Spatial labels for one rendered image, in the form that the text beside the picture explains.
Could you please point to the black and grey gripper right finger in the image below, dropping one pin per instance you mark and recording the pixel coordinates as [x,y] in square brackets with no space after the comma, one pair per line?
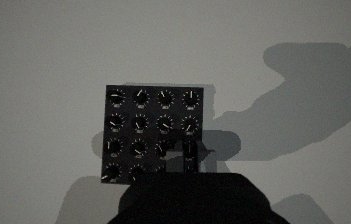
[204,160]

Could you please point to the black knob box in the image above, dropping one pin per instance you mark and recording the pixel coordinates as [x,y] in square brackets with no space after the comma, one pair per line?
[146,121]

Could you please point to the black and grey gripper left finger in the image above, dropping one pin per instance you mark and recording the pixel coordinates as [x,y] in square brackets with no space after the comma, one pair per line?
[174,158]

